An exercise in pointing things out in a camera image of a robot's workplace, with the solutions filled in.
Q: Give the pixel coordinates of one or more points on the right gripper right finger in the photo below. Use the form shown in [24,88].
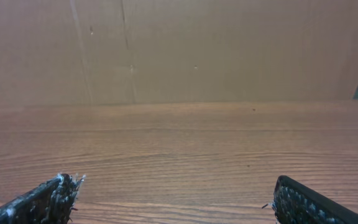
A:
[295,203]

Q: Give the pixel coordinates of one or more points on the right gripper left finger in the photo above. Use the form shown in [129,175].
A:
[49,203]

